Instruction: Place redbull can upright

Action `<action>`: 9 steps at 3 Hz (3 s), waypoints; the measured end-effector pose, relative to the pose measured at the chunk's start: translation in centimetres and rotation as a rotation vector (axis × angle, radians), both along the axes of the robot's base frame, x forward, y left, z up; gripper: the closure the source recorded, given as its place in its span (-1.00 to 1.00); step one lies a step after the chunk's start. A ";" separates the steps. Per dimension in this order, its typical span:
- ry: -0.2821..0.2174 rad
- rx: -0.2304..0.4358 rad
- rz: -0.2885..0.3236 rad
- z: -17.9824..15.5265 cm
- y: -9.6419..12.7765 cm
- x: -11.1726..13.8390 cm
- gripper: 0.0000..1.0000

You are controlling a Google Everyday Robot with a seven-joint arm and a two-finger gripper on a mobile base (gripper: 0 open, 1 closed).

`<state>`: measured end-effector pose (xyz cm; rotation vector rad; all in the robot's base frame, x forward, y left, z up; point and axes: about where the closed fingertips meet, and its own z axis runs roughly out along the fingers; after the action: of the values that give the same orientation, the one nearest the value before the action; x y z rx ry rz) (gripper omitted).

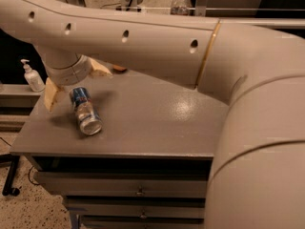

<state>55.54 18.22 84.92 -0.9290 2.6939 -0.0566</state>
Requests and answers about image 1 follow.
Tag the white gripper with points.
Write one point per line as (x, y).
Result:
(71, 76)

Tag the red bull can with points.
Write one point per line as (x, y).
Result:
(87, 117)

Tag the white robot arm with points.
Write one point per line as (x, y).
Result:
(257, 178)

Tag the white pump dispenser bottle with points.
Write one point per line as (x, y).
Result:
(33, 77)

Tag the orange fruit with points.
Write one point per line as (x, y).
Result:
(119, 68)

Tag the black stand leg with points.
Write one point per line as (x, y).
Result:
(12, 162)

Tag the grey drawer cabinet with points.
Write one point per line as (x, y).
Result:
(148, 167)

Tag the clear plastic water bottle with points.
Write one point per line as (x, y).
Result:
(179, 7)

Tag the grey metal railing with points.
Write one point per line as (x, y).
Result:
(254, 16)

